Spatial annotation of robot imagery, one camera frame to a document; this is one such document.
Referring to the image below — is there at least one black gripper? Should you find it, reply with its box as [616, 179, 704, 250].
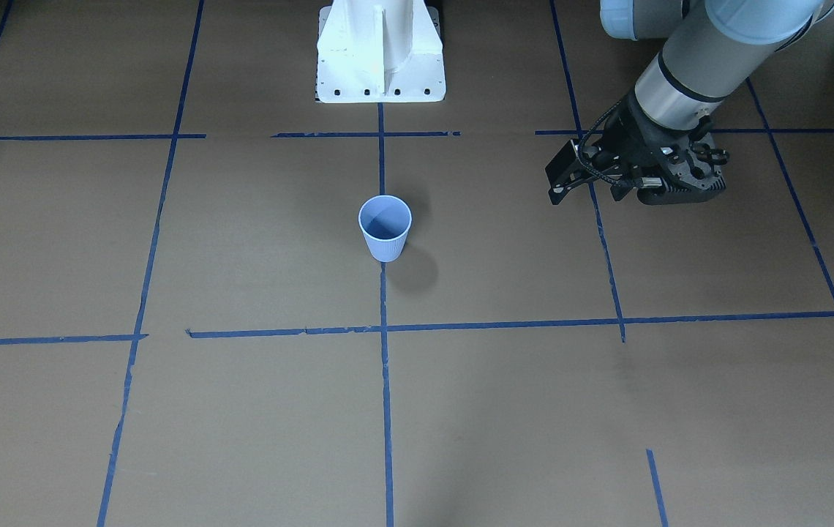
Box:
[545, 93, 730, 206]

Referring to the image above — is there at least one blue paper cup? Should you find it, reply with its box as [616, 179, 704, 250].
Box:
[357, 195, 413, 264]

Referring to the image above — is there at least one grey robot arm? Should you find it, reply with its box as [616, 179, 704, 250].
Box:
[545, 1, 834, 206]

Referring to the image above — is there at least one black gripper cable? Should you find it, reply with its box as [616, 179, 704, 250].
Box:
[574, 99, 659, 187]

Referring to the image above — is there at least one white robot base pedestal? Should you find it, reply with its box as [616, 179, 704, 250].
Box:
[315, 1, 447, 104]

